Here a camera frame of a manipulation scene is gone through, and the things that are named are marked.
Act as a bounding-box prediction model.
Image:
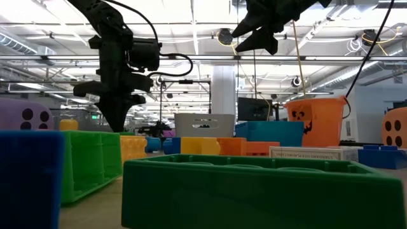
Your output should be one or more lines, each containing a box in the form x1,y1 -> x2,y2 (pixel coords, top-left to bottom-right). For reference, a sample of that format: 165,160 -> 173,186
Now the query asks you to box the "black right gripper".
231,0 -> 331,55

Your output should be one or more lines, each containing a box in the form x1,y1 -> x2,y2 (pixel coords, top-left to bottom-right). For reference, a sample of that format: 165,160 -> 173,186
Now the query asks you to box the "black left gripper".
72,71 -> 146,133

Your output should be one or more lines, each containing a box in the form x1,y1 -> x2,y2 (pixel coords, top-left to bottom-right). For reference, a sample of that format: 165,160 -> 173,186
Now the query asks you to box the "yellow three-stud brick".
120,135 -> 148,165

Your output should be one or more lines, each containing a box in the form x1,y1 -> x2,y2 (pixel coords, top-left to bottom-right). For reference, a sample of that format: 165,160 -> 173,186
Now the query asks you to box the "light blue rounded block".
145,136 -> 163,153

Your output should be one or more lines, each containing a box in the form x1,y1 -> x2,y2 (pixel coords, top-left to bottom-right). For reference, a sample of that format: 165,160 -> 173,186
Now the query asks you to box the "yellow toy block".
59,118 -> 79,132
180,137 -> 221,156

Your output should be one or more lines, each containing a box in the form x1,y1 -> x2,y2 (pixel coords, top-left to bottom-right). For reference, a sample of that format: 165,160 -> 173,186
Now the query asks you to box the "bright green toy block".
60,130 -> 124,204

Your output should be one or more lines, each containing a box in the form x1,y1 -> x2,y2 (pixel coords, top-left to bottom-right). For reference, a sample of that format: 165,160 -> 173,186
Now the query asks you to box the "orange-red brick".
245,141 -> 280,157

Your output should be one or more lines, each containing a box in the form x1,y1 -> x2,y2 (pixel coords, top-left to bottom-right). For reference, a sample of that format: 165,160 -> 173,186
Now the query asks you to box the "card deck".
269,146 -> 359,162

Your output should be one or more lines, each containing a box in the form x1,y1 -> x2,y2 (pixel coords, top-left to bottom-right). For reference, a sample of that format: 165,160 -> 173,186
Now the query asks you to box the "orange foam die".
381,106 -> 407,149

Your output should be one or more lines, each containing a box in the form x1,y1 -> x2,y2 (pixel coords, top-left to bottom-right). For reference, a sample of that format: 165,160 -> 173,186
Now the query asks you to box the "blue square stud brick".
357,144 -> 407,170

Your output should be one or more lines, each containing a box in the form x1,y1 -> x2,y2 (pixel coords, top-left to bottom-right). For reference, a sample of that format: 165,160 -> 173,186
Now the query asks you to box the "long ceiling light bar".
0,54 -> 407,62

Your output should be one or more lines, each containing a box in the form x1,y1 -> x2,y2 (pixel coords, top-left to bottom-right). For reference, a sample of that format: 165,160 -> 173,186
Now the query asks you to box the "taupe plastic bin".
50,109 -> 112,132

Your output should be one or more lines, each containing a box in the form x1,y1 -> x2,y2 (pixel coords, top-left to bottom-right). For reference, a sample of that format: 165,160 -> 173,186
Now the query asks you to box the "light grey plastic bin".
174,113 -> 236,139

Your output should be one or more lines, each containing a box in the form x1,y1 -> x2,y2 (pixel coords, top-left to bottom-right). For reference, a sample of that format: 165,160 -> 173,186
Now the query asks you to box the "white building column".
211,65 -> 237,115

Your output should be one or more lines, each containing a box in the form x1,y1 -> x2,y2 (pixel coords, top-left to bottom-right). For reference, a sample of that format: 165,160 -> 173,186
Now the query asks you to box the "teal plastic bin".
234,120 -> 305,148

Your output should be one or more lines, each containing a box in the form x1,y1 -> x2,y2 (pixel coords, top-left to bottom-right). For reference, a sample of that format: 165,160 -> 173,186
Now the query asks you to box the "purple foam die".
0,97 -> 55,131

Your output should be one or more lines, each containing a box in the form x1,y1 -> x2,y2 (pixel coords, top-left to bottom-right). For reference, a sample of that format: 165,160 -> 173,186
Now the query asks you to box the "orange pumpkin bucket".
283,95 -> 352,148

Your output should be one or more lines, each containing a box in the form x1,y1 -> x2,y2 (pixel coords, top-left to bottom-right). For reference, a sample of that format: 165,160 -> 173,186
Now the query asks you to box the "orange toy block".
217,137 -> 248,156

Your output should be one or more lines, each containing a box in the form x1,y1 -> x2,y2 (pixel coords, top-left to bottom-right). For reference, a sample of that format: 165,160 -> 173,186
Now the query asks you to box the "blue rounded toy block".
0,130 -> 66,229

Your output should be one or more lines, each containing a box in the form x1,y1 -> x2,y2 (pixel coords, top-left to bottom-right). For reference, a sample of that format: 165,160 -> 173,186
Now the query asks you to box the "dark green flat brick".
120,154 -> 407,229

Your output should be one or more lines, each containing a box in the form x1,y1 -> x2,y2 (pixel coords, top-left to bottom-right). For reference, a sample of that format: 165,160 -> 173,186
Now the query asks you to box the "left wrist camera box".
124,74 -> 154,94

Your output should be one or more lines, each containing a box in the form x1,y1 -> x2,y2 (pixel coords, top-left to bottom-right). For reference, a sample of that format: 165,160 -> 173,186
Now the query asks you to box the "black hanging cable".
252,47 -> 258,100

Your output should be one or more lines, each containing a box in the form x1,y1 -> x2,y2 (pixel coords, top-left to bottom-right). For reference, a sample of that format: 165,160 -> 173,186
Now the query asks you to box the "yellow hanging cable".
291,19 -> 307,96

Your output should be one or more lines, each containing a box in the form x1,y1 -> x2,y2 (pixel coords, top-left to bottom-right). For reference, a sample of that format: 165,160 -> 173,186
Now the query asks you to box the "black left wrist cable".
103,0 -> 194,78

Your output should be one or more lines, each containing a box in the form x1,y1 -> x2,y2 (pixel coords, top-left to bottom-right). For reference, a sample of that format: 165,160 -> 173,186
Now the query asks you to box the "silver ceiling air duct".
313,47 -> 407,93
0,31 -> 39,55

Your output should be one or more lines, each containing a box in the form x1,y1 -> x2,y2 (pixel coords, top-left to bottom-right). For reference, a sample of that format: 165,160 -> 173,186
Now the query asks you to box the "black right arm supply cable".
345,0 -> 397,99

